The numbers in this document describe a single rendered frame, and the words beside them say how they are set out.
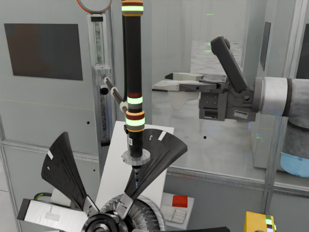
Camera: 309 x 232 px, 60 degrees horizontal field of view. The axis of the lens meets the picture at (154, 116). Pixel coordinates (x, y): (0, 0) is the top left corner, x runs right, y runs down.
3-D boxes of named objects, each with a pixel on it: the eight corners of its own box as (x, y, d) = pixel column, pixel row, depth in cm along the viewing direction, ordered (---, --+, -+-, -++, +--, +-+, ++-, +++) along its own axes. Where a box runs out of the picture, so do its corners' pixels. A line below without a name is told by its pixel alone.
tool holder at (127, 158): (118, 150, 72) (116, 116, 68) (144, 147, 74) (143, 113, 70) (125, 167, 63) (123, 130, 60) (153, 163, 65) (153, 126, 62)
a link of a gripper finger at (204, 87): (180, 93, 51) (225, 92, 52) (180, 85, 51) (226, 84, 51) (176, 87, 56) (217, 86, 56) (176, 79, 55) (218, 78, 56)
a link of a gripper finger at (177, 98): (154, 113, 54) (199, 111, 54) (154, 84, 52) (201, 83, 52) (153, 107, 57) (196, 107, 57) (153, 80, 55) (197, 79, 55)
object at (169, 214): (159, 207, 139) (159, 203, 139) (187, 214, 134) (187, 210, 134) (153, 217, 132) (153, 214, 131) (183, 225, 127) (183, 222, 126)
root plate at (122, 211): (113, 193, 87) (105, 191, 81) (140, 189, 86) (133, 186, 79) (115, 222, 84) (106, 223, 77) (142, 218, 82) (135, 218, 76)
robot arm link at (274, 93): (289, 82, 48) (283, 73, 55) (261, 80, 49) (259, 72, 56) (282, 121, 50) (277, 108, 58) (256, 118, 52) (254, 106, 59)
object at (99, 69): (94, 82, 126) (92, 63, 123) (108, 81, 127) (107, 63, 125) (96, 87, 116) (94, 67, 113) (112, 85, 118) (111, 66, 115)
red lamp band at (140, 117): (124, 115, 65) (124, 110, 65) (141, 113, 66) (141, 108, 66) (128, 121, 61) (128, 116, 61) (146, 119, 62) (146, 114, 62)
